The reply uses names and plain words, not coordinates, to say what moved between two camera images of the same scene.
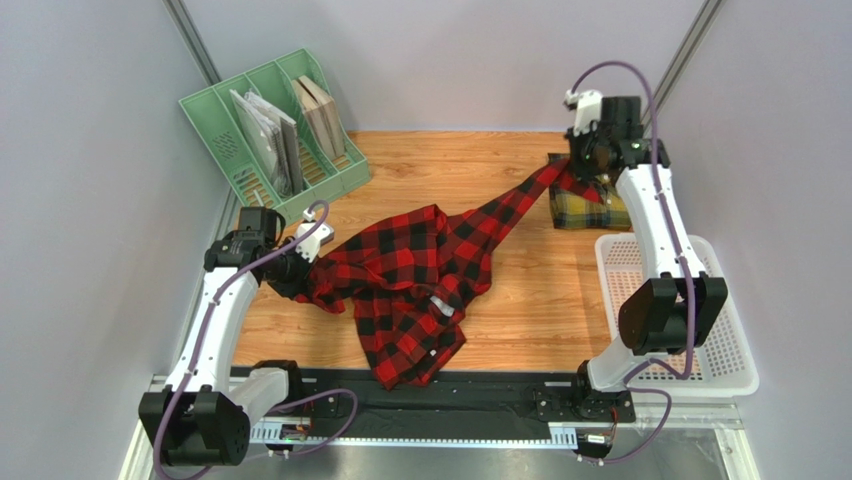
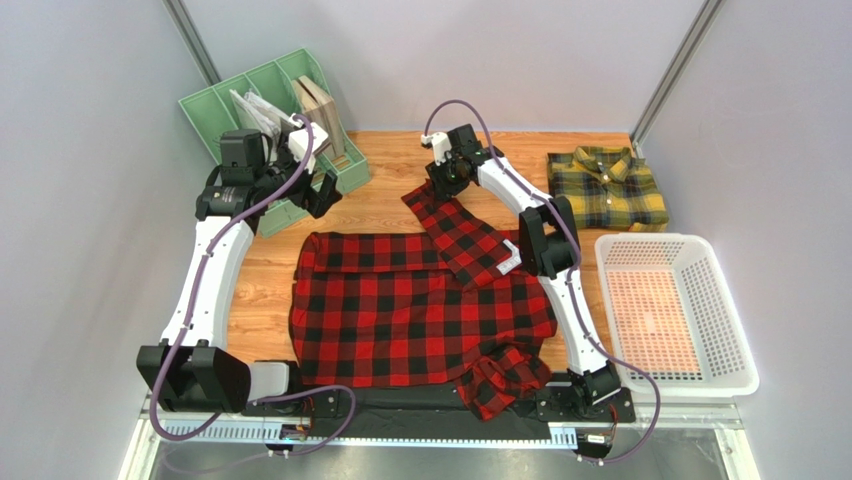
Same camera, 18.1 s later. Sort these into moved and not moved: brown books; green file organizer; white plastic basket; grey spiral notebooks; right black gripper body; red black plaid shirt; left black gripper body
Moved: right black gripper body; red black plaid shirt; left black gripper body
Not moved: green file organizer; grey spiral notebooks; white plastic basket; brown books
